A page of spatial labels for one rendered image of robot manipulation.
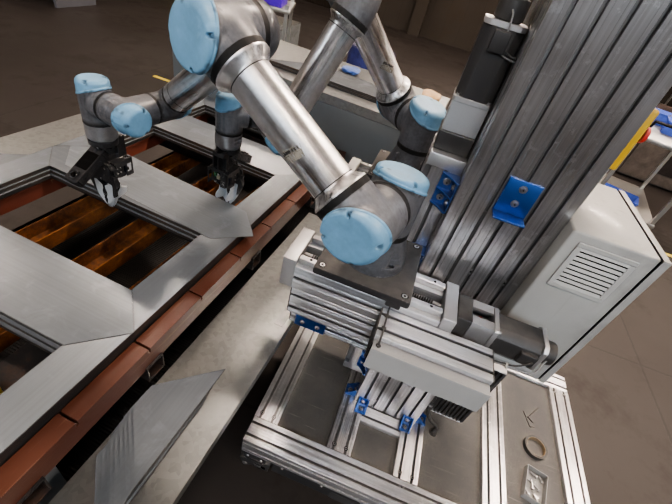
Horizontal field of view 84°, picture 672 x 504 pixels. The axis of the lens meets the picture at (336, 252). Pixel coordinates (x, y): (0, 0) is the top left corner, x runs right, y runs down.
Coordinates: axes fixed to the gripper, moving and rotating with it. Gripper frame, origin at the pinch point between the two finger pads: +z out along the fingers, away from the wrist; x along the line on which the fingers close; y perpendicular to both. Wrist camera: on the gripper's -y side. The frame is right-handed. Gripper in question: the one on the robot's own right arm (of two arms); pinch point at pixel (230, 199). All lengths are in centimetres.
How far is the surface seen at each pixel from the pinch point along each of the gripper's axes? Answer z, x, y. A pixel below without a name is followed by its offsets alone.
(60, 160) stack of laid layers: 1, -53, 15
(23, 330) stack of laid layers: 2, -7, 64
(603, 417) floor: 86, 189, -62
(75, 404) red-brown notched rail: 3, 14, 71
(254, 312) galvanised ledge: 17.6, 24.9, 23.7
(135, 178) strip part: 0.7, -30.1, 8.5
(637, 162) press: 66, 290, -477
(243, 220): 0.6, 9.1, 6.3
